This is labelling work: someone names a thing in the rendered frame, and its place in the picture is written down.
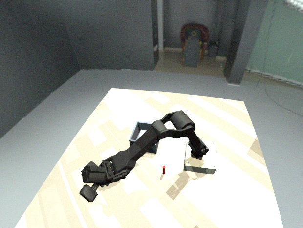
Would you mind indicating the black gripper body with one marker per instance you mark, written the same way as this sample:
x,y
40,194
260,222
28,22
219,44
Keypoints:
x,y
89,193

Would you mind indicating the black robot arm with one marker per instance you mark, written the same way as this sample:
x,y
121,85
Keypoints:
x,y
124,161

